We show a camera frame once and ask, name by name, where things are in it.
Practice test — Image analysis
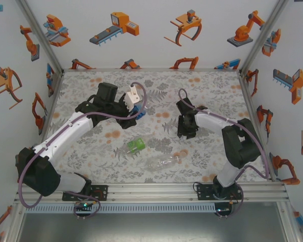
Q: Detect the blue label plastic bottle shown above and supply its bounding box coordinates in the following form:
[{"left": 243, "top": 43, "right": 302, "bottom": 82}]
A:
[{"left": 135, "top": 102, "right": 148, "bottom": 120}]

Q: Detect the green label plastic bottle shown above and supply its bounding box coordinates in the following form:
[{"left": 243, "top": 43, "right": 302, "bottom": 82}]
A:
[{"left": 122, "top": 135, "right": 155, "bottom": 155}]

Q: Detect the clear unlabelled plastic bottle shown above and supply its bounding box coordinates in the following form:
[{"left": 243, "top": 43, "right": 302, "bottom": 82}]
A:
[{"left": 145, "top": 153, "right": 184, "bottom": 172}]

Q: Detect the floral patterned table mat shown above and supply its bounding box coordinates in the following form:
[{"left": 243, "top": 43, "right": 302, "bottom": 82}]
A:
[{"left": 41, "top": 71, "right": 272, "bottom": 184}]

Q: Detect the grey metal panel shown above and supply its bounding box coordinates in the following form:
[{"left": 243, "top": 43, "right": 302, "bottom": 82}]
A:
[{"left": 16, "top": 213, "right": 287, "bottom": 242}]

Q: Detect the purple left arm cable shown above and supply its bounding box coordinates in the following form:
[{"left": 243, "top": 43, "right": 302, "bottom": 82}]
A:
[{"left": 17, "top": 82, "right": 148, "bottom": 220}]

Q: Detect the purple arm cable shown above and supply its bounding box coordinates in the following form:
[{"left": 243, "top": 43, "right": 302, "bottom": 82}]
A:
[
  {"left": 17, "top": 82, "right": 148, "bottom": 220},
  {"left": 178, "top": 88, "right": 270, "bottom": 219}
]

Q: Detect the aluminium rear frame rail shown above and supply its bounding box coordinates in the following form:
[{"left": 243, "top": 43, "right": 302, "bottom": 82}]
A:
[{"left": 62, "top": 67, "right": 242, "bottom": 74}]

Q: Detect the aluminium side frame rail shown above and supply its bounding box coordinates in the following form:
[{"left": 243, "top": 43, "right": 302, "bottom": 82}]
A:
[
  {"left": 238, "top": 74, "right": 277, "bottom": 182},
  {"left": 37, "top": 70, "right": 65, "bottom": 138}
]

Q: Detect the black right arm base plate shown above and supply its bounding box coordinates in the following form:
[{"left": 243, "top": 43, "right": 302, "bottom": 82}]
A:
[{"left": 196, "top": 183, "right": 243, "bottom": 201}]

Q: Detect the aluminium mounting rail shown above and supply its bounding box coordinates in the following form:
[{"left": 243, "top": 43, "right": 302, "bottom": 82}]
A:
[{"left": 14, "top": 181, "right": 291, "bottom": 203}]

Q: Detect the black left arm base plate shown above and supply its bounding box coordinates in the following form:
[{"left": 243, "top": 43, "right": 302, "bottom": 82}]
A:
[{"left": 62, "top": 185, "right": 109, "bottom": 202}]

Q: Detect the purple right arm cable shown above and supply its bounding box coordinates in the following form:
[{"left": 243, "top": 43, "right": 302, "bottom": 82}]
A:
[{"left": 178, "top": 88, "right": 270, "bottom": 219}]

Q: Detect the slotted grey cable duct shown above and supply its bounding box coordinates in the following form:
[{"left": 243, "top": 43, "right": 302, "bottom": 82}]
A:
[{"left": 24, "top": 203, "right": 217, "bottom": 214}]

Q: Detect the aluminium frame post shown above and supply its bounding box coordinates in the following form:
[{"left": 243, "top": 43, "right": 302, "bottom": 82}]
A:
[
  {"left": 16, "top": 0, "right": 65, "bottom": 76},
  {"left": 238, "top": 0, "right": 292, "bottom": 76}
]

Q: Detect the aluminium frame leg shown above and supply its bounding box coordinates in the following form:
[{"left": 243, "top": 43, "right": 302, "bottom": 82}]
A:
[
  {"left": 4, "top": 201, "right": 26, "bottom": 242},
  {"left": 277, "top": 201, "right": 302, "bottom": 242}
]

